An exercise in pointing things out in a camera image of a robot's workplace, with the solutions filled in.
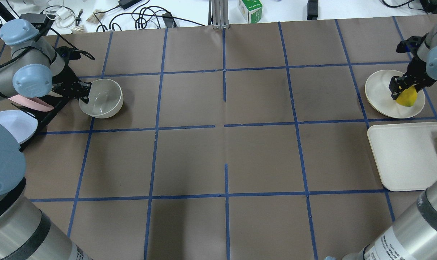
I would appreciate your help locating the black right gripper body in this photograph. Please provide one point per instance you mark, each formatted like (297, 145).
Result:
(416, 68)

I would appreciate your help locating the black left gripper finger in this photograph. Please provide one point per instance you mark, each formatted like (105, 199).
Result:
(82, 90)

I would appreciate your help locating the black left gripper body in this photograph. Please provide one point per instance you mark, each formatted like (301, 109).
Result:
(67, 83)

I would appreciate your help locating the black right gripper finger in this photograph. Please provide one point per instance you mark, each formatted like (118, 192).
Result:
(397, 85)

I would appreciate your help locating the yellow lemon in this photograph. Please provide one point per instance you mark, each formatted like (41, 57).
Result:
(407, 98)

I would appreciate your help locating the white ceramic bowl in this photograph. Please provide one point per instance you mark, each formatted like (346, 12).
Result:
(105, 99)

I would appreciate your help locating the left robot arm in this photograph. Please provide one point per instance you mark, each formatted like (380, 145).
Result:
(36, 68)

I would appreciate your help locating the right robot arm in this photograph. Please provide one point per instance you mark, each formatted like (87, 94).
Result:
(432, 67)

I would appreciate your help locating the white round plate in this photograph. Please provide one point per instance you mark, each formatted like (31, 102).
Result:
(379, 96)

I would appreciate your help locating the pink plate in rack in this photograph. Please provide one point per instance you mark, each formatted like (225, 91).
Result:
(33, 103)

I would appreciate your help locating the black dish rack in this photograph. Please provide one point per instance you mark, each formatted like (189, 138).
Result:
(43, 118)

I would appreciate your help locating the light blue plate in rack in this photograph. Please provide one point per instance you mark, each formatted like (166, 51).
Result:
(21, 125)

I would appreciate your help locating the white rectangular tray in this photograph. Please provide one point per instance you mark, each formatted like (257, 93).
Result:
(405, 154)

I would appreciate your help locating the black device on desk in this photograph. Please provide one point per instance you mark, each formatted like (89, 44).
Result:
(30, 10)

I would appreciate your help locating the green white box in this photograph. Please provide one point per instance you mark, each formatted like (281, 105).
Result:
(252, 10)

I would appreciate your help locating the white charger with cable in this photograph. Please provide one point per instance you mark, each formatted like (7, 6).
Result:
(64, 17)

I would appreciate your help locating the aluminium frame post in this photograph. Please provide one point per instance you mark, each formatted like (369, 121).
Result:
(218, 14)

